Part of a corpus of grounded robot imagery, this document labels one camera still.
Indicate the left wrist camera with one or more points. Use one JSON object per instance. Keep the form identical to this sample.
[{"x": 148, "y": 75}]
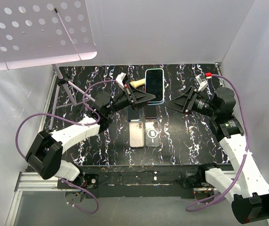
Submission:
[{"x": 121, "y": 80}]

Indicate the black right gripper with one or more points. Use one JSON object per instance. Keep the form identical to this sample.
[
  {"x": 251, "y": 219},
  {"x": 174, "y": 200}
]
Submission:
[{"x": 179, "y": 102}]

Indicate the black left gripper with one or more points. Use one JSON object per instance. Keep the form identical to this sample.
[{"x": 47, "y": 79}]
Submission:
[{"x": 138, "y": 96}]

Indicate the beige phone case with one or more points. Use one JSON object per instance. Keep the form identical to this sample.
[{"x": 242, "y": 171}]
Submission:
[{"x": 136, "y": 134}]

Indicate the perforated white music stand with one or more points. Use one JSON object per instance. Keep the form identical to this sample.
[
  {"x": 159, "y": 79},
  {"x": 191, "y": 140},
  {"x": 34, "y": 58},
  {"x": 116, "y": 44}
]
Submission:
[{"x": 44, "y": 32}]

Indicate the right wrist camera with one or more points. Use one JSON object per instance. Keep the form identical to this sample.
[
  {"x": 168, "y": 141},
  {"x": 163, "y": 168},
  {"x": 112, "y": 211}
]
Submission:
[{"x": 202, "y": 80}]

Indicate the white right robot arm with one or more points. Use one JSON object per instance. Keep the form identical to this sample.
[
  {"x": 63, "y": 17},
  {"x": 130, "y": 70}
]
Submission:
[{"x": 248, "y": 192}]

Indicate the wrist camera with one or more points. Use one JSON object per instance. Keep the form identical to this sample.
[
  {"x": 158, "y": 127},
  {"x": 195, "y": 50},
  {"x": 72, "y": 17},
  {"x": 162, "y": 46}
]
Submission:
[
  {"x": 121, "y": 80},
  {"x": 202, "y": 80}
]

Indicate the wooden pestle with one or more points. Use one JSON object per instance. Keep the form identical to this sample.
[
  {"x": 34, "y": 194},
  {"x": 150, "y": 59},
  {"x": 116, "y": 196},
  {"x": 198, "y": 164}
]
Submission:
[{"x": 137, "y": 83}]

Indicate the purple phone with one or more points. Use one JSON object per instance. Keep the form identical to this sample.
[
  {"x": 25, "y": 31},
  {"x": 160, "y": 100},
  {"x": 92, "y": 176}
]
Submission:
[{"x": 150, "y": 112}]

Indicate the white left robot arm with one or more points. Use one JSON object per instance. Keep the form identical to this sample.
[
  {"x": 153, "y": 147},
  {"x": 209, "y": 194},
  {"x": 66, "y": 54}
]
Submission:
[{"x": 45, "y": 154}]

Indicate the clear phone case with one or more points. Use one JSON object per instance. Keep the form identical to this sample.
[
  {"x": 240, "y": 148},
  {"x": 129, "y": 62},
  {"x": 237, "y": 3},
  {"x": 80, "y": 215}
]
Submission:
[{"x": 152, "y": 133}]

